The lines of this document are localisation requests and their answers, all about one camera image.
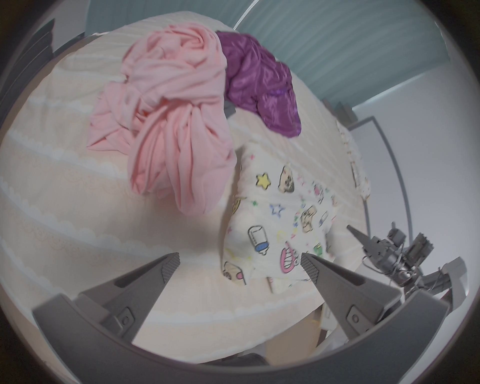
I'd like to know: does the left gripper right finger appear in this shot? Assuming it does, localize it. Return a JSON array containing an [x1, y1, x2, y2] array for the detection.
[[300, 252, 404, 338]]

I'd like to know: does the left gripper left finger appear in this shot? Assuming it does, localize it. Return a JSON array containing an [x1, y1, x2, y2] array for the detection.
[[77, 252, 181, 338]]

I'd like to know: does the white printed pyjama top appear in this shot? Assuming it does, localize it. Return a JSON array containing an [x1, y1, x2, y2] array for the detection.
[[221, 140, 338, 295]]

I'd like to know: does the white printed pillow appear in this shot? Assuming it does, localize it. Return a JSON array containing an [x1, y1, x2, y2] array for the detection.
[[335, 119, 373, 200]]

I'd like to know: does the bed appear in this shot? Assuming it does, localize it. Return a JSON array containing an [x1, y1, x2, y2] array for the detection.
[[0, 11, 413, 366]]

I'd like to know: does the grey bedside table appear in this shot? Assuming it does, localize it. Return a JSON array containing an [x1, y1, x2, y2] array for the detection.
[[322, 98, 355, 126]]

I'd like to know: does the pink garment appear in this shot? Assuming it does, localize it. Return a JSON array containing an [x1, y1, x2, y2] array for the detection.
[[86, 22, 239, 216]]

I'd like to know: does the blue-green curtain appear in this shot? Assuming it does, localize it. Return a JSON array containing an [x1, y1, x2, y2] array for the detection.
[[86, 0, 248, 36], [234, 0, 451, 109]]

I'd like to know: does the purple satin garment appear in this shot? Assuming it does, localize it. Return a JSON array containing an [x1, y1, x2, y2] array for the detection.
[[215, 31, 302, 139]]

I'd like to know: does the black cable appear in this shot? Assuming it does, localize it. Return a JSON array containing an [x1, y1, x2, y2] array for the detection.
[[361, 256, 398, 278]]

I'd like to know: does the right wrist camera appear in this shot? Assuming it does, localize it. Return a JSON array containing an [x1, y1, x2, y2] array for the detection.
[[387, 222, 407, 245]]

